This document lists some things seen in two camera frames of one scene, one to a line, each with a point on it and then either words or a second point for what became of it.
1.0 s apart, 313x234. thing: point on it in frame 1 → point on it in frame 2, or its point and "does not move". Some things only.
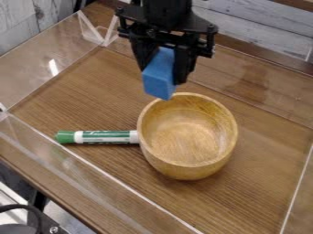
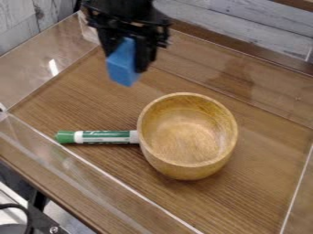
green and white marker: [98, 137] does not move
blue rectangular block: [159, 75] → [122, 62]
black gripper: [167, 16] → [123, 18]
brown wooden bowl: [187, 135] does not move
